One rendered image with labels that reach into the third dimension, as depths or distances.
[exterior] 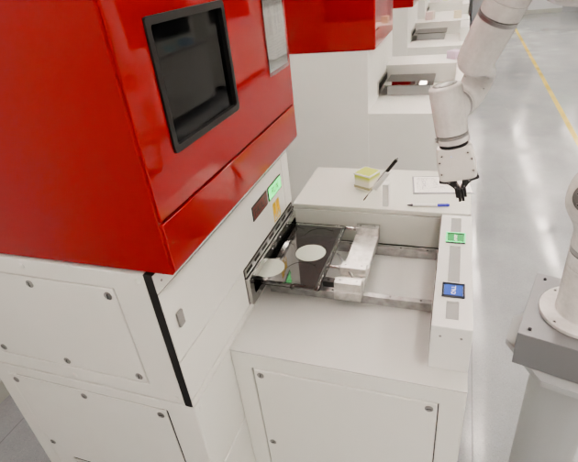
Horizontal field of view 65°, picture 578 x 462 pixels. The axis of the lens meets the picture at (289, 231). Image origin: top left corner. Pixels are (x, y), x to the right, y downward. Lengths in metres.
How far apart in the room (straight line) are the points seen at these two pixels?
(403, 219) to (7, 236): 1.17
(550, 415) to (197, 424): 0.93
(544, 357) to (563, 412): 0.24
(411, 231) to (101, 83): 1.16
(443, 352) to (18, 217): 1.01
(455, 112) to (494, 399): 1.42
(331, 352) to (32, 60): 0.94
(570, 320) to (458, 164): 0.47
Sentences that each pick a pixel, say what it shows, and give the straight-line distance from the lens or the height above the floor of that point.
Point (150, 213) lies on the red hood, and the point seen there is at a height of 1.37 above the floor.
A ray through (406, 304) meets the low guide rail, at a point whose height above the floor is 0.84.
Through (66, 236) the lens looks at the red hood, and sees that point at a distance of 1.04.
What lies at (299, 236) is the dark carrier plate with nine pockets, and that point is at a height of 0.90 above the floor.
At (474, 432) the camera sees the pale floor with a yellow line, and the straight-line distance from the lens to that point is 2.18.
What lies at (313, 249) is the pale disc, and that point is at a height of 0.90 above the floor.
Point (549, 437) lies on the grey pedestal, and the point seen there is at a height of 0.54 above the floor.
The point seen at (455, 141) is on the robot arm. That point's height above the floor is 1.28.
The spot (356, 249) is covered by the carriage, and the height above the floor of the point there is 0.88.
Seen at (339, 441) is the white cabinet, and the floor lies 0.52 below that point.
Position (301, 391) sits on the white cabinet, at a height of 0.70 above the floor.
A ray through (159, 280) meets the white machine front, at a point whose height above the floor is 1.20.
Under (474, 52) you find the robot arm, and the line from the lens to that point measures 1.17.
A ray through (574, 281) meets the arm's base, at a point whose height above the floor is 1.05.
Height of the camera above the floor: 1.73
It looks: 30 degrees down
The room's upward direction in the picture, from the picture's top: 7 degrees counter-clockwise
